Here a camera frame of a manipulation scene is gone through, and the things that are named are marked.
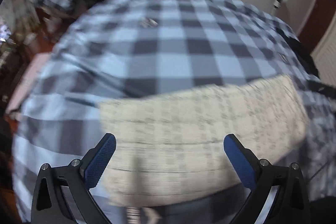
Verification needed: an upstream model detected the blue checkered bed sheet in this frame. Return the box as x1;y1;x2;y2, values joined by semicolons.
12;0;335;221

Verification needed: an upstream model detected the white louvered closet door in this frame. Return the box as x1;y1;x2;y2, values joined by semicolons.
312;25;336;86

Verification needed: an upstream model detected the black garment on bed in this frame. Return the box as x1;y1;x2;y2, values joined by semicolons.
276;28;319;78

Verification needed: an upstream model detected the cream plaid knit shirt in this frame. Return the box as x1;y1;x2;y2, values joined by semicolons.
99;75;309;207

